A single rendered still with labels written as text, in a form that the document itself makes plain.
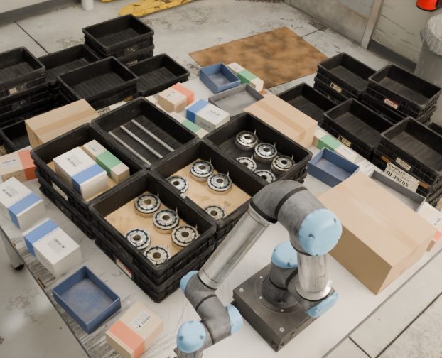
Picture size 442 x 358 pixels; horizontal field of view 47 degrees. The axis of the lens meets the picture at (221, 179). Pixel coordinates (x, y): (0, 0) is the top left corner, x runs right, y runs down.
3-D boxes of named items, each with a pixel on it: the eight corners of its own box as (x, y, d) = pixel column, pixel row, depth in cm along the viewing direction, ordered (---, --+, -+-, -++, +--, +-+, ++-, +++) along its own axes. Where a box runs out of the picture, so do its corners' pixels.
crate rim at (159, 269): (218, 229, 189) (218, 225, 188) (157, 275, 173) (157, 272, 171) (148, 172, 207) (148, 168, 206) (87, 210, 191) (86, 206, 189)
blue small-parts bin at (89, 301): (54, 299, 187) (50, 289, 182) (87, 275, 195) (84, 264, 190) (88, 334, 178) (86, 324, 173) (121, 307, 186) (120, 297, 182)
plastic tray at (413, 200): (350, 197, 236) (353, 190, 232) (371, 176, 247) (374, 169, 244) (403, 229, 225) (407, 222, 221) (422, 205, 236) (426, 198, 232)
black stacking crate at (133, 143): (199, 157, 230) (200, 138, 222) (148, 188, 214) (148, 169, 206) (142, 115, 248) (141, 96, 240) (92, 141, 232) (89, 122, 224)
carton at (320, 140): (309, 142, 261) (311, 133, 257) (317, 138, 264) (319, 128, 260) (346, 168, 250) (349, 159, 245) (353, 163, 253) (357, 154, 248)
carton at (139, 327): (138, 311, 186) (138, 300, 181) (163, 330, 181) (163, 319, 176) (106, 342, 176) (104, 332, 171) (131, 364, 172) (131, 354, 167)
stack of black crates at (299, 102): (339, 136, 355) (347, 110, 338) (310, 153, 340) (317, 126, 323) (298, 107, 375) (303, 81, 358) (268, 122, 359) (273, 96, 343)
